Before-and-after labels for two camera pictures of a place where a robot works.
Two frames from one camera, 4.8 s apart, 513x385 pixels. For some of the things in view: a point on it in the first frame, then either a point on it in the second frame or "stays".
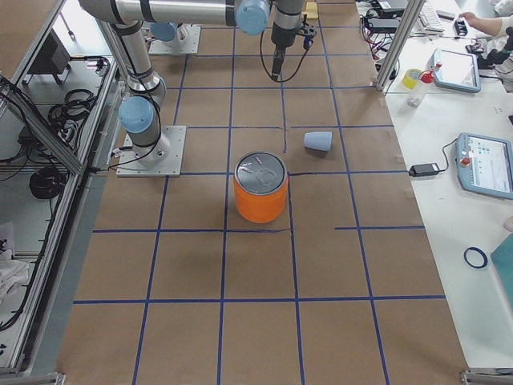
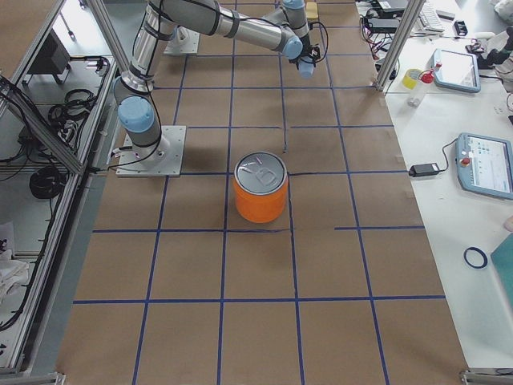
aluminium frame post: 397,42 stays
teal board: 502,259 stays
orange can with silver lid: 260,185 stays
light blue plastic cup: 321,140 → 305,67
